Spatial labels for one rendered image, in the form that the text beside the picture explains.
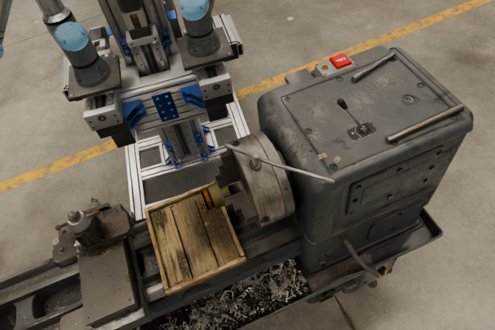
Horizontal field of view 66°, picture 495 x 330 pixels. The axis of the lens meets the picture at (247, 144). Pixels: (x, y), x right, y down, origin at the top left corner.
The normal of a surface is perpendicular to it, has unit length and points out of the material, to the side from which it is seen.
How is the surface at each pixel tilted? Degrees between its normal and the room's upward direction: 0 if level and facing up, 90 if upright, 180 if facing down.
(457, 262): 0
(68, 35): 7
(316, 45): 0
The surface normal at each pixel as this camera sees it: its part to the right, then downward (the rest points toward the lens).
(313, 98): -0.11, -0.61
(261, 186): 0.17, 0.01
